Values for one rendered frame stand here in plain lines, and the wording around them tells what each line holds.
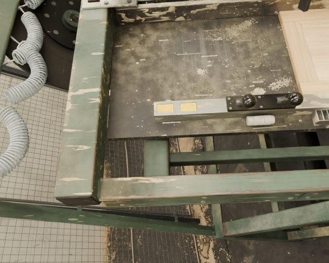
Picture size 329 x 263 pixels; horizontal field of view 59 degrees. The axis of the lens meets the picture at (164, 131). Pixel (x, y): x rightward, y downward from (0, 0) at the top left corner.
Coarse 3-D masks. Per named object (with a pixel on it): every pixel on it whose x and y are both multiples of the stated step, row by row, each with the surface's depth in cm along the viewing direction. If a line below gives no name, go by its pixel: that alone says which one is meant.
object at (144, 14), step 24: (120, 0) 100; (144, 0) 105; (168, 0) 105; (192, 0) 105; (216, 0) 103; (240, 0) 102; (264, 0) 101; (288, 0) 102; (312, 0) 102; (120, 24) 109
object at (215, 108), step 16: (304, 96) 87; (320, 96) 87; (176, 112) 87; (192, 112) 87; (208, 112) 87; (224, 112) 86; (240, 112) 87; (256, 112) 87; (272, 112) 87; (288, 112) 87; (304, 112) 88
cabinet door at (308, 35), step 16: (288, 16) 104; (304, 16) 104; (320, 16) 103; (288, 32) 101; (304, 32) 101; (320, 32) 101; (288, 48) 99; (304, 48) 98; (320, 48) 98; (304, 64) 95; (320, 64) 95; (304, 80) 92; (320, 80) 92
